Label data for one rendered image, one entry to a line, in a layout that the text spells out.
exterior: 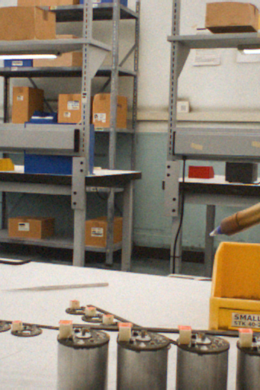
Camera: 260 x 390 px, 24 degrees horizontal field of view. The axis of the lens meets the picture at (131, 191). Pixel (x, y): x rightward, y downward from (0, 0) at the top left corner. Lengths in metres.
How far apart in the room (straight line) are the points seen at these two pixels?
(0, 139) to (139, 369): 2.72
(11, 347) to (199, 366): 0.22
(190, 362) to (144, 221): 4.67
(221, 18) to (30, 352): 2.30
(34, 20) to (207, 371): 2.77
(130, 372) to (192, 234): 4.56
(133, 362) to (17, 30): 2.80
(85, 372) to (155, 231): 4.65
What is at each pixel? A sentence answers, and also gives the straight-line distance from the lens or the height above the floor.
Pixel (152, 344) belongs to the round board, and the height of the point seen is 0.81.
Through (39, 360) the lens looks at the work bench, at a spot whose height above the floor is 0.75.
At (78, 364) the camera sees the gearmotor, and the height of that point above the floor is 0.80.
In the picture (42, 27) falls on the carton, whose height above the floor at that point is 1.43.
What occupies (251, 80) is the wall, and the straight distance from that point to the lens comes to 4.74.
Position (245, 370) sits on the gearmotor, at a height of 0.80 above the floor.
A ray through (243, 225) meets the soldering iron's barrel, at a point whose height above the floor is 0.87.
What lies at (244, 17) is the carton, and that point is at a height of 1.43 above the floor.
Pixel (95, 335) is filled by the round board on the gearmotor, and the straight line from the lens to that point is 0.30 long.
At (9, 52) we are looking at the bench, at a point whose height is 1.33.
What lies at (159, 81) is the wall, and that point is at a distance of 4.92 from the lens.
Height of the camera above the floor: 0.90
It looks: 4 degrees down
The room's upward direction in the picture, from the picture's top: 2 degrees clockwise
